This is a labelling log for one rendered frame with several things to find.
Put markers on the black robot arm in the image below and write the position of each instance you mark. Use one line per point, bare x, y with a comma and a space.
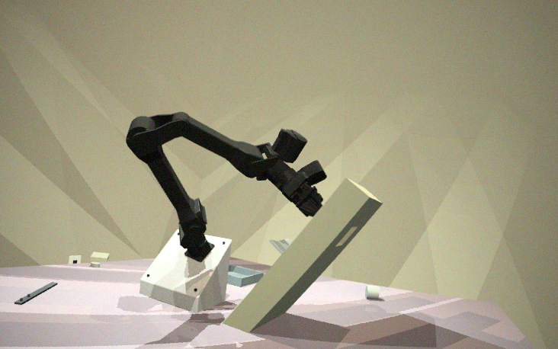
146, 137

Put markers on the dark grey flat bar with small pins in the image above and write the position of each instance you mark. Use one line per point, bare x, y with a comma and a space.
35, 293

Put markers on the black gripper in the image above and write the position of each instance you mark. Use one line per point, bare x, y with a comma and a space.
296, 190

